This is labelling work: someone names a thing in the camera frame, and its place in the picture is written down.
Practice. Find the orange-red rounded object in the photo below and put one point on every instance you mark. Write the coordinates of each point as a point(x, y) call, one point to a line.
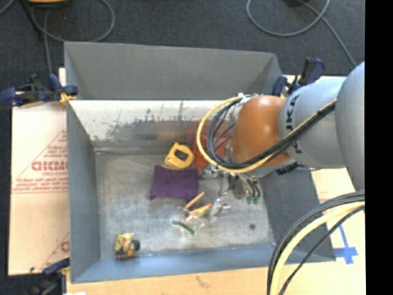
point(201, 155)

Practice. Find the yellow and orange toy food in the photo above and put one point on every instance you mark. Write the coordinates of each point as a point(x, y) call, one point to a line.
point(200, 210)

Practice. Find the orange stick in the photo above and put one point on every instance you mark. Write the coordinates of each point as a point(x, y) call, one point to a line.
point(194, 201)

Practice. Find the yellow and black toy duck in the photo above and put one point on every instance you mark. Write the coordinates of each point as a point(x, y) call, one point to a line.
point(126, 245)

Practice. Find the purple cloth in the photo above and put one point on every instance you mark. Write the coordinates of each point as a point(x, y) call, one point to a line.
point(173, 183)

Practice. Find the yellow plastic tape measure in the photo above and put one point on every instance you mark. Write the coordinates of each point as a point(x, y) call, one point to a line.
point(178, 157)

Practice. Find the clear plastic packet, green stripe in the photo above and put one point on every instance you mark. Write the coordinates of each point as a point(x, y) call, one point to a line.
point(187, 226)

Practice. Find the brown cardboard board, red print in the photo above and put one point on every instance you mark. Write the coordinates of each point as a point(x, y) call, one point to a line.
point(37, 195)

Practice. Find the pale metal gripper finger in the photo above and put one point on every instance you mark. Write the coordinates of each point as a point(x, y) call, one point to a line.
point(226, 206)
point(216, 208)

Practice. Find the grey metal bin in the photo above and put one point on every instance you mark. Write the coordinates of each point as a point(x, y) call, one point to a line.
point(129, 201)

